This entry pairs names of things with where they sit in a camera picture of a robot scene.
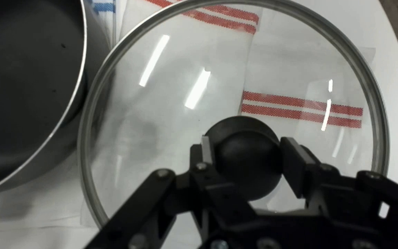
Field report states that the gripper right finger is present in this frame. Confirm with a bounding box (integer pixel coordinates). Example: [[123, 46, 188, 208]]
[[280, 137, 398, 230]]

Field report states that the grey metal pot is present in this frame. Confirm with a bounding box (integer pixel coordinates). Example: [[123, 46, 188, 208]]
[[0, 0, 112, 198]]

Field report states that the white cloth with blue stripes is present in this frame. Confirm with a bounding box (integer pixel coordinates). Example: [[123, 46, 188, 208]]
[[83, 0, 127, 49]]

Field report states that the glass lid with black knob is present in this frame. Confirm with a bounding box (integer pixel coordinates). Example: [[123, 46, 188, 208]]
[[77, 0, 390, 249]]

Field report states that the white cloth with red stripes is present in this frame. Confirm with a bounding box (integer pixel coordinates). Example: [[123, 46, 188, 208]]
[[240, 44, 376, 208], [118, 0, 265, 166]]

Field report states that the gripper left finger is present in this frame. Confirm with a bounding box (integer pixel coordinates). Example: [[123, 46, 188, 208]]
[[85, 136, 255, 249]]

